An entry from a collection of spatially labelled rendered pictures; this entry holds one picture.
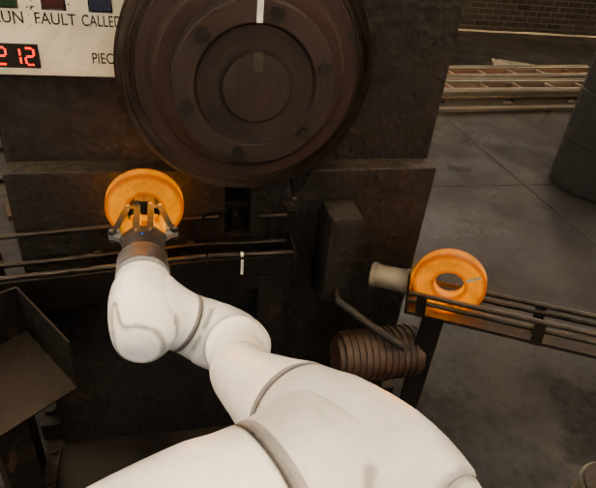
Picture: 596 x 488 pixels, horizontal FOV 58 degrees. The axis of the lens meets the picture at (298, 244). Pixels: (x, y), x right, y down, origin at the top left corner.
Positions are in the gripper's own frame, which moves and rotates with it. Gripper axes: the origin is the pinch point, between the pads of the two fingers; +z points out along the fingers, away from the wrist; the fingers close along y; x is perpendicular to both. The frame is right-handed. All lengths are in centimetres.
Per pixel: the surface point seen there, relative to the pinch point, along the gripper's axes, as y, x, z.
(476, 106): 256, -95, 284
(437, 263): 61, -8, -17
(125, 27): -0.8, 34.1, -1.4
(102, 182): -8.7, 0.1, 6.7
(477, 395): 105, -85, 2
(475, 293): 69, -13, -22
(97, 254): -11.2, -15.9, 2.8
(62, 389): -15.6, -22.1, -29.0
